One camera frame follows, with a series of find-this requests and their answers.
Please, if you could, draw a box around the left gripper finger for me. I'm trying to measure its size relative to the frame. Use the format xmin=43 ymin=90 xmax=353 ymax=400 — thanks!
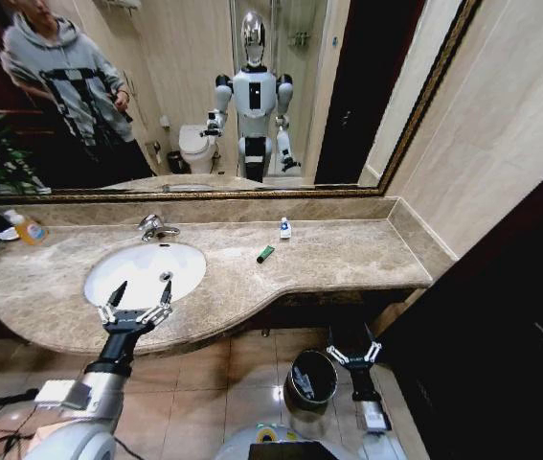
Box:
xmin=96 ymin=280 xmax=128 ymax=327
xmin=140 ymin=279 xmax=175 ymax=328

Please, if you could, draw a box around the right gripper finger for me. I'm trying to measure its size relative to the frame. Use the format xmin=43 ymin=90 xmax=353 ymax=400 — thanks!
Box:
xmin=362 ymin=322 xmax=384 ymax=364
xmin=325 ymin=325 xmax=350 ymax=368

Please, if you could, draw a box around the round metal trash bin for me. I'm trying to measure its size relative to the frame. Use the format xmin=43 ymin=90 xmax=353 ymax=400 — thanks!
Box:
xmin=283 ymin=349 xmax=340 ymax=440

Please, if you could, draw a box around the white oval sink basin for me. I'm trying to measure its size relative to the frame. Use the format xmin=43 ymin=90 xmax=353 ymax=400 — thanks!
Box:
xmin=82 ymin=241 xmax=209 ymax=311

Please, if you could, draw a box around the small black bin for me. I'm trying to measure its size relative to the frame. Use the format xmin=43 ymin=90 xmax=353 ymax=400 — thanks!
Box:
xmin=166 ymin=149 xmax=188 ymax=175

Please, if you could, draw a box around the chrome faucet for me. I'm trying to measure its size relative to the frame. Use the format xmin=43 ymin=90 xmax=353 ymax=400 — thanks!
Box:
xmin=136 ymin=213 xmax=182 ymax=243

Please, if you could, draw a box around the white robot front shell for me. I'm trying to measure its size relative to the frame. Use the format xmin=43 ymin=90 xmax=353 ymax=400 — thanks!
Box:
xmin=213 ymin=423 xmax=350 ymax=460

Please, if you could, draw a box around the orange liquid soap bottle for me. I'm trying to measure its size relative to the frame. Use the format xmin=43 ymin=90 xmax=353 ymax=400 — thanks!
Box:
xmin=9 ymin=210 xmax=51 ymax=247

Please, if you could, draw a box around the dark wooden door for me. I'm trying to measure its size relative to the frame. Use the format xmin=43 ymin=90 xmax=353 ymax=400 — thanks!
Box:
xmin=379 ymin=148 xmax=543 ymax=460

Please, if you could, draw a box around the gold-framed wall mirror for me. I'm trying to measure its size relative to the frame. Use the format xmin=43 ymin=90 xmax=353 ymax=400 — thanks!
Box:
xmin=0 ymin=0 xmax=484 ymax=201

